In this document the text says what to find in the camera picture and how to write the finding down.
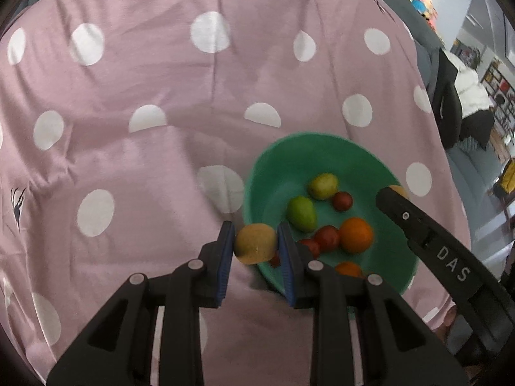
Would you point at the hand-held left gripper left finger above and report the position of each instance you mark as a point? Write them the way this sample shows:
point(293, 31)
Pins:
point(225, 265)

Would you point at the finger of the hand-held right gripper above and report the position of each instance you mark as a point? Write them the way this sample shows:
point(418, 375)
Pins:
point(402, 213)

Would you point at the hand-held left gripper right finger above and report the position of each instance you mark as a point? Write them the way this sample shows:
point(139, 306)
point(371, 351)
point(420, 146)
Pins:
point(286, 265)

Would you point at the red cherry tomato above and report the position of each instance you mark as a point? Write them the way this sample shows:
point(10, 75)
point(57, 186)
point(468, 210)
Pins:
point(310, 247)
point(326, 238)
point(275, 260)
point(342, 201)

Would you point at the small yellow-brown fruit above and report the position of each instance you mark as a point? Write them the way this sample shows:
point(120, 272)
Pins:
point(399, 190)
point(256, 243)

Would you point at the orange tangerine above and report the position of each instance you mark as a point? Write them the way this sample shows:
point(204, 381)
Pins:
point(348, 269)
point(356, 235)

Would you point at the green plastic bowl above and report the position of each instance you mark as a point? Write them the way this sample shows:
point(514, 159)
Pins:
point(281, 169)

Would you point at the person's right hand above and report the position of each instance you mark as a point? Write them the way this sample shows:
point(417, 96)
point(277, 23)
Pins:
point(446, 323)

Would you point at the green oval fruit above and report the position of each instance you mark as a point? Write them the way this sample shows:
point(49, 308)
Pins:
point(301, 213)

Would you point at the yellow-green round fruit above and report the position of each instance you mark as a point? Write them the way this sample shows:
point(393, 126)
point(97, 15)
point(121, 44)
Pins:
point(323, 186)

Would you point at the yellow bag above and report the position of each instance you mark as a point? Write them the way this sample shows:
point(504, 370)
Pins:
point(509, 177)

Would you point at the white cloth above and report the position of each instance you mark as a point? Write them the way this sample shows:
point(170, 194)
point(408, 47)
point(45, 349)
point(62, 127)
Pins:
point(472, 86)

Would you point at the pink polka dot blanket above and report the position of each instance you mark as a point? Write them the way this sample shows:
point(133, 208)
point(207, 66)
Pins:
point(141, 108)

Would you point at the wall shelf with items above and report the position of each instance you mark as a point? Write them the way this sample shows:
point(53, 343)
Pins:
point(501, 92)

